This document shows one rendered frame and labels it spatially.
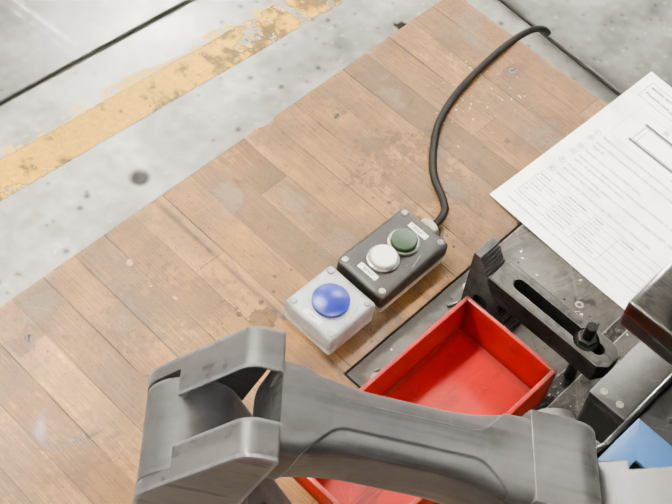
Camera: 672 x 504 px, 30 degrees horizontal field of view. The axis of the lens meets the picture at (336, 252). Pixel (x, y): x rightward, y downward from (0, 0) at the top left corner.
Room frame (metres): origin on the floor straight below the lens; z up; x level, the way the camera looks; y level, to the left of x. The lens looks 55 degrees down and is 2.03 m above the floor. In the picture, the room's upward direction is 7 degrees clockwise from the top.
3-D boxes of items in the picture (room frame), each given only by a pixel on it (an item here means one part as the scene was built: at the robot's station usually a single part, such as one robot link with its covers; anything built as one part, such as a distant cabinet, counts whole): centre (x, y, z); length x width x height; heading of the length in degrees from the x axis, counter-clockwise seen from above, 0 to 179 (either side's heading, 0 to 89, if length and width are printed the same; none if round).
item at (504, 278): (0.69, -0.23, 0.95); 0.15 x 0.03 x 0.10; 51
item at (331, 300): (0.70, 0.00, 0.93); 0.04 x 0.04 x 0.02
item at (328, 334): (0.70, 0.00, 0.90); 0.07 x 0.07 x 0.06; 51
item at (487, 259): (0.73, -0.17, 0.95); 0.06 x 0.03 x 0.09; 51
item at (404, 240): (0.78, -0.07, 0.93); 0.03 x 0.03 x 0.02
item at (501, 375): (0.57, -0.11, 0.93); 0.25 x 0.12 x 0.06; 141
